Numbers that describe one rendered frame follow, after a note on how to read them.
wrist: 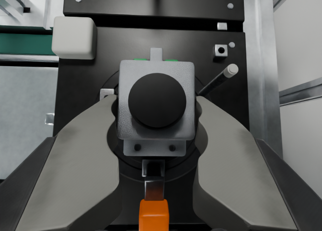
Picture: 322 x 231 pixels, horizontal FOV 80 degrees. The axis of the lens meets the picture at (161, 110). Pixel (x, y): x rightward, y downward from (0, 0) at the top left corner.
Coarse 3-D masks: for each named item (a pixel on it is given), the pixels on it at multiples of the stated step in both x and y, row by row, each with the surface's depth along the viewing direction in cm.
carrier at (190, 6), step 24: (72, 0) 25; (96, 0) 25; (120, 0) 25; (144, 0) 26; (168, 0) 26; (192, 0) 26; (216, 0) 26; (240, 0) 26; (168, 24) 27; (192, 24) 27; (240, 24) 27
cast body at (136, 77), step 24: (120, 72) 11; (144, 72) 11; (168, 72) 11; (192, 72) 11; (120, 96) 11; (144, 96) 10; (168, 96) 10; (192, 96) 11; (120, 120) 11; (144, 120) 10; (168, 120) 10; (192, 120) 11; (144, 144) 13; (168, 144) 13
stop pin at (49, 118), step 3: (48, 114) 23; (51, 114) 24; (48, 117) 23; (51, 117) 23; (45, 120) 23; (48, 120) 23; (51, 120) 23; (45, 123) 23; (48, 123) 23; (51, 123) 23
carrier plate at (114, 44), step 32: (128, 32) 25; (160, 32) 25; (192, 32) 25; (224, 32) 26; (64, 64) 24; (96, 64) 24; (224, 64) 25; (64, 96) 23; (224, 96) 24; (128, 192) 22; (192, 192) 23; (128, 224) 22
